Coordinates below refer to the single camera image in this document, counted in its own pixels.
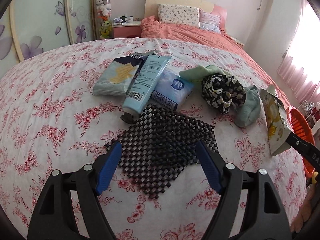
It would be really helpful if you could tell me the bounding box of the black checkered mesh mat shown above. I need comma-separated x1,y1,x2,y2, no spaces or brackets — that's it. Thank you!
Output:
105,104,219,199

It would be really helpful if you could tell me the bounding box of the yellow foil snack bag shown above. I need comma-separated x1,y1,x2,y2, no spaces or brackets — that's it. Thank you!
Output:
259,85,291,157

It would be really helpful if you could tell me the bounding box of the cracker snack bag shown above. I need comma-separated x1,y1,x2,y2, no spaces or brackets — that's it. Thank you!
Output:
92,50,156,96

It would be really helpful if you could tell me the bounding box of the black white floral scrunchie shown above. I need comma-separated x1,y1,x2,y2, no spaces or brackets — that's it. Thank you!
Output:
201,73,247,114

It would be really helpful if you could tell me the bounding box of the orange plastic trash basket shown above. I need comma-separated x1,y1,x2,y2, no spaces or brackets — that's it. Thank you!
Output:
286,106,315,179

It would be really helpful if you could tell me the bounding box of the teal green sock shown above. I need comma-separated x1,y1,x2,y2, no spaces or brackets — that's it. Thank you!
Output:
234,85,261,127

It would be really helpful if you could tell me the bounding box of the floral white bed sheet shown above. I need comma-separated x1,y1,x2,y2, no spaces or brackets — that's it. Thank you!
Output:
1,38,306,239

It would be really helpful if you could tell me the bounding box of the pink curtain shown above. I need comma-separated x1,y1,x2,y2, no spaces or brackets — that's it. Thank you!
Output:
277,0,319,103

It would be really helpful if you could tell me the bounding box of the blue tissue pack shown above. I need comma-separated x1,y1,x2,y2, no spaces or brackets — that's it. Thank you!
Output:
151,69,194,111

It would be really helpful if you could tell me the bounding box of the light green sock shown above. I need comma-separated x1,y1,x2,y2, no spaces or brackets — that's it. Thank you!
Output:
178,64,232,90

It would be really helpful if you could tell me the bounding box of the light blue cream tube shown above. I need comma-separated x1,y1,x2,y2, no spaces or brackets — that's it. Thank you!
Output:
120,55,171,124

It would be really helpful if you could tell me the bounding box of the pink white nightstand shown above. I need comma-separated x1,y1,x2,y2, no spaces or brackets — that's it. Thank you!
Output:
113,21,142,38

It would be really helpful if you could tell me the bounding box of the salmon pink duvet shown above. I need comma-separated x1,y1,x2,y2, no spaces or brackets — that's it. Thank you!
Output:
140,16,291,107

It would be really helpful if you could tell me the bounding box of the white mug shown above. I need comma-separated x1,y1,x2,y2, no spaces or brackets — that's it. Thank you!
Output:
127,16,134,23

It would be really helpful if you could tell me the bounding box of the pink striped pillow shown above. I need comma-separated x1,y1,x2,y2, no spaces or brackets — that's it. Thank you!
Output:
200,10,221,34

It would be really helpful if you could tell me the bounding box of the floral print pillow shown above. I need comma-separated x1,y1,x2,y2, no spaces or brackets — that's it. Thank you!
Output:
158,4,200,27

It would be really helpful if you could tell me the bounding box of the clear tube of plush toys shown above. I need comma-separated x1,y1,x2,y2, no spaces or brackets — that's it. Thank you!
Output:
95,0,112,39

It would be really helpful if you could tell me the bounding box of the flower-patterned sliding wardrobe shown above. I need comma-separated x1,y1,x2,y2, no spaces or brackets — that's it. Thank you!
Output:
1,0,95,76

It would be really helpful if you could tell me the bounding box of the beige pink headboard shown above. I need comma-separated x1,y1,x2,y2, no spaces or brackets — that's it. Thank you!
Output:
144,0,227,30

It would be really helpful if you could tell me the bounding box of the white wire rack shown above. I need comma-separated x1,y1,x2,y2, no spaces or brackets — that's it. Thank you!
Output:
298,100,319,128

